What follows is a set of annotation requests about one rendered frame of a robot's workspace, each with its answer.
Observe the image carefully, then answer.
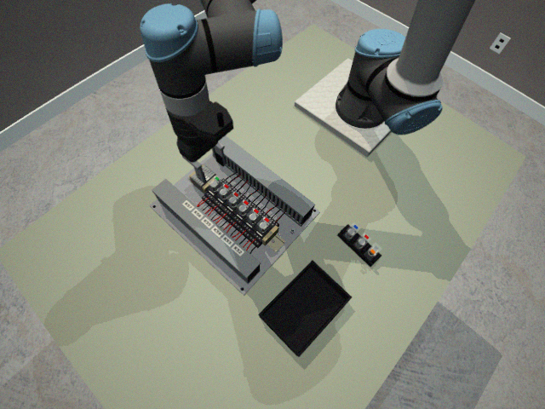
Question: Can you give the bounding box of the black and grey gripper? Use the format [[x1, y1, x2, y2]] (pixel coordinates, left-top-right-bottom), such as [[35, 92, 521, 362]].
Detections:
[[160, 81, 233, 183]]

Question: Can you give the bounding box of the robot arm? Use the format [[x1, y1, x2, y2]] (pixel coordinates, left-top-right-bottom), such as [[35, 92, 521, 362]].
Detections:
[[140, 0, 475, 135]]

